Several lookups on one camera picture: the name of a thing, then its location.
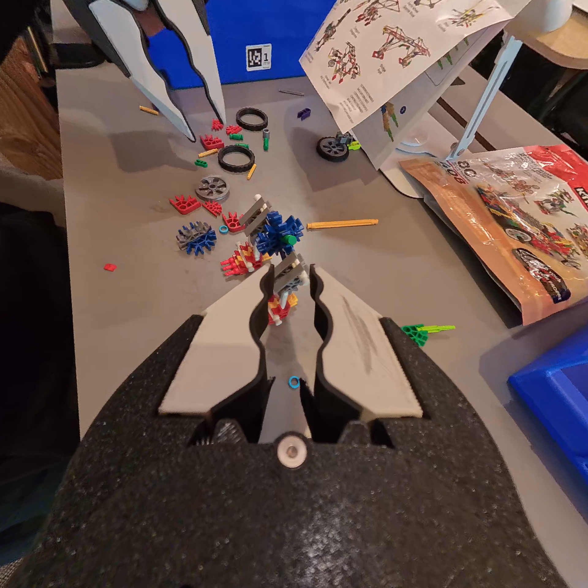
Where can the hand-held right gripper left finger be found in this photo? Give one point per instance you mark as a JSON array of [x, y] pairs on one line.
[[220, 363]]

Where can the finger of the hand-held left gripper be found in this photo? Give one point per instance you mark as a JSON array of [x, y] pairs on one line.
[[124, 41], [197, 41]]

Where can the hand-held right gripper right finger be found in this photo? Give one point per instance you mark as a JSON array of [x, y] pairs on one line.
[[363, 363]]

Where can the multicoloured construction toy model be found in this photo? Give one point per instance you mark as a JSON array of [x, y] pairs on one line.
[[275, 234]]

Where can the yellow short rod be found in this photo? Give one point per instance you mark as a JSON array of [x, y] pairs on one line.
[[251, 171], [208, 153], [149, 110]]

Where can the small red snowflake connector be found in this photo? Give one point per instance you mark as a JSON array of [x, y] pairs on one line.
[[233, 130], [217, 124]]

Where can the blue bin with marker tag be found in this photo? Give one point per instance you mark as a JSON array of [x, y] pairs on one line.
[[285, 36]]

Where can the black rubber tire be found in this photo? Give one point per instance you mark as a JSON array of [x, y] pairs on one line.
[[238, 119], [221, 159]]

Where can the red fan connector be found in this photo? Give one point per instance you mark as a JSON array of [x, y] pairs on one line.
[[233, 223], [186, 207], [212, 209], [212, 144]]

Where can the thin grey pin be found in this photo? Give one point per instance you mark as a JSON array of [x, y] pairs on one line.
[[291, 92]]

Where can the blue and grey snowflake connectors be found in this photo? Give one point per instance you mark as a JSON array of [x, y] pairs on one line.
[[197, 241]]

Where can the purple clip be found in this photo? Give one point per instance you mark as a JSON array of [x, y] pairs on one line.
[[303, 114]]

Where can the long yellow rod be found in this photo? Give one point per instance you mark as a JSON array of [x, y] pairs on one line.
[[342, 224]]

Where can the grey wheel hub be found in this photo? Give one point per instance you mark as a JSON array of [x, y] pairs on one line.
[[212, 189]]

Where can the black toy wheel assembly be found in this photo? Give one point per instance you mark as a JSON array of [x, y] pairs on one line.
[[330, 148]]

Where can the toy instruction sheet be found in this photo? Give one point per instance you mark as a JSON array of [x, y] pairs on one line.
[[367, 78]]

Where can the person's dark pants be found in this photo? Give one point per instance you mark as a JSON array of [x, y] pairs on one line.
[[32, 367]]

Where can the blue storage bin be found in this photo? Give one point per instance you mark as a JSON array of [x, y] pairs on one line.
[[556, 404]]

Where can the orange toy package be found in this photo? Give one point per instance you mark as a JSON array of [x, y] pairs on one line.
[[505, 220]]

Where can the white instruction booklet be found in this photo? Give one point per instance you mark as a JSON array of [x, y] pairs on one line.
[[372, 147]]

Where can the wooden chair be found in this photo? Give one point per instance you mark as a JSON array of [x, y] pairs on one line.
[[565, 46]]

